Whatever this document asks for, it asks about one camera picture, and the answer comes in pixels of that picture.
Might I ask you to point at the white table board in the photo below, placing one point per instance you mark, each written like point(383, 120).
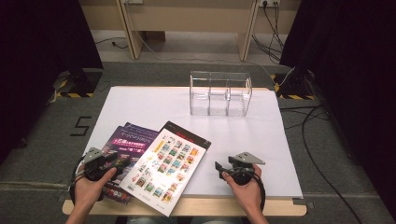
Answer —
point(149, 102)

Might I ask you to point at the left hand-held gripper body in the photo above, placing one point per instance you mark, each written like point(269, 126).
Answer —
point(95, 166)

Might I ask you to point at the black curtain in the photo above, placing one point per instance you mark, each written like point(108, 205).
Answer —
point(358, 62)
point(31, 46)

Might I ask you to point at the person's left hand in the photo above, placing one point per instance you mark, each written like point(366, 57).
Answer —
point(90, 191)

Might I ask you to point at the person's right hand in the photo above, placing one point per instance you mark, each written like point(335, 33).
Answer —
point(247, 194)

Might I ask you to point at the beige wooden desk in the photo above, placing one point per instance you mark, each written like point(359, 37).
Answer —
point(186, 15)

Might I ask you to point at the white magazine with colourful pictures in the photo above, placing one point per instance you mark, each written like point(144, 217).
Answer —
point(165, 171)

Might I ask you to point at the white wall socket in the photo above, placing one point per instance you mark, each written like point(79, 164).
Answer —
point(269, 2)

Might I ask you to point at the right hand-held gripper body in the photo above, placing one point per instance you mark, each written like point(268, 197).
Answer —
point(243, 169)

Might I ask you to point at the black stand base striped tape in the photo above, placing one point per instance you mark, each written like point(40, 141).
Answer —
point(295, 85)
point(82, 82)

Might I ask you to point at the clear acrylic magazine holder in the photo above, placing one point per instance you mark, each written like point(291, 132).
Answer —
point(218, 96)

